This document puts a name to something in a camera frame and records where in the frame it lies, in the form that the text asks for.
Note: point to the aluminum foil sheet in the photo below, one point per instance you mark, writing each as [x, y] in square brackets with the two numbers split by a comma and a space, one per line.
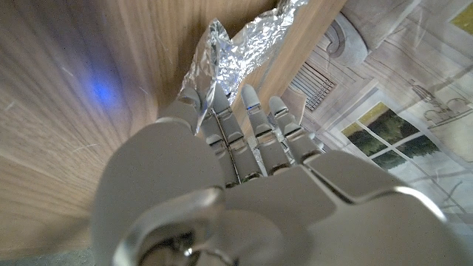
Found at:
[236, 55]

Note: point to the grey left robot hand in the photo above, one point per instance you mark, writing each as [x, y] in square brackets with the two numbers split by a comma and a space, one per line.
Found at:
[258, 214]

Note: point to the printed window backdrop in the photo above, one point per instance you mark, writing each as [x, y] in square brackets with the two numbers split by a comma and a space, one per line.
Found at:
[406, 92]

